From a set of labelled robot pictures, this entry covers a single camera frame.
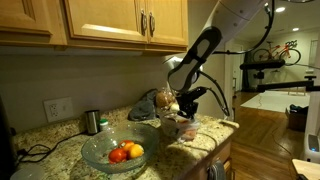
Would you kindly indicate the clear glass bowl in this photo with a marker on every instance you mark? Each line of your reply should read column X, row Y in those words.
column 100, row 150

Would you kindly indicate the clear plastic zip bag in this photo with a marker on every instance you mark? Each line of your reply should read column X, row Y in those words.
column 173, row 130

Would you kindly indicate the white wall outlet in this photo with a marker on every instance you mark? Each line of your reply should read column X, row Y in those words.
column 58, row 109

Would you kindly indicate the grey crumpled cloth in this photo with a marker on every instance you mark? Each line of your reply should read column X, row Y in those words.
column 143, row 108

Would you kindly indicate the stainless steel tumbler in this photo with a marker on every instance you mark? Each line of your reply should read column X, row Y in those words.
column 92, row 122

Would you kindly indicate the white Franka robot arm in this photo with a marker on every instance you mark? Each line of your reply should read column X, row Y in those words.
column 226, row 20

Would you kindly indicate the dark storage box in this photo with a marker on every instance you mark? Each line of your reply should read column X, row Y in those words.
column 296, row 116

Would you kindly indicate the black kitchen appliance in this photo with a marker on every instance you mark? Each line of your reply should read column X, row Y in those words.
column 6, row 143

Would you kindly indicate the yellow round fruit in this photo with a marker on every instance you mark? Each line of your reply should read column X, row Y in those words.
column 136, row 151

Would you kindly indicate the orange bicycle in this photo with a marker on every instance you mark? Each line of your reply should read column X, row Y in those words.
column 288, row 44

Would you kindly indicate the white round lid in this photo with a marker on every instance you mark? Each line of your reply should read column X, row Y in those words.
column 28, row 173

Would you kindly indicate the light wooden board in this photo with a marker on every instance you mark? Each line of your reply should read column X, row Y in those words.
column 308, row 168

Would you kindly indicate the round ceiling light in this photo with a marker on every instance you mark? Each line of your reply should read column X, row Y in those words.
column 295, row 29
column 280, row 9

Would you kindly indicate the light wooden cabinet door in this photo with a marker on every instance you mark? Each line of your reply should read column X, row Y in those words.
column 106, row 18
column 170, row 28
column 26, row 16

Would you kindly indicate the small bottle green cap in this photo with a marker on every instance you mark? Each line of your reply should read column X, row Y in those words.
column 104, row 125

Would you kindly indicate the red round fruit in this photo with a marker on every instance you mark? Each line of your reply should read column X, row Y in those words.
column 117, row 156

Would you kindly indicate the wooden base cabinet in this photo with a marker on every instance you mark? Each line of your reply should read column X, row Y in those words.
column 216, row 155

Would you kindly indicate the white floor rug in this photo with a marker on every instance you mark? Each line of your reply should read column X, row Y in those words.
column 276, row 101

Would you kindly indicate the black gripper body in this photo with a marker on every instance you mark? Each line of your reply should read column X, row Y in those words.
column 188, row 100

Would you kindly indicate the black camera bar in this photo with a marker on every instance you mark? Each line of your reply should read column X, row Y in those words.
column 261, row 64

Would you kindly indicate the orange peach with sticker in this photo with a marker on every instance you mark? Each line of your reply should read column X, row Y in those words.
column 183, row 122

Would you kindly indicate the pale pink peach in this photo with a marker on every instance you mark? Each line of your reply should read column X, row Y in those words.
column 190, row 134

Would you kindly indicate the white air purifier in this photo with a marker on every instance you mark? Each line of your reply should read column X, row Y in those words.
column 312, row 148

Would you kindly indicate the orange round fruit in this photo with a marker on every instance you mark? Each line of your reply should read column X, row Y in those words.
column 126, row 145

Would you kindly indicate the grey hanging towel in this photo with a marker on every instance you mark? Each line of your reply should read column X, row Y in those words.
column 216, row 171

